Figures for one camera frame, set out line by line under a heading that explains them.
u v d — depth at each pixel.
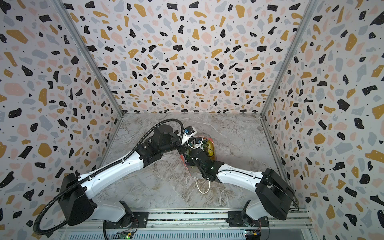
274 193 0.43
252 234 0.72
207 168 0.63
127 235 0.70
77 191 0.41
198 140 0.73
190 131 0.62
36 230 0.35
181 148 0.67
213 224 0.73
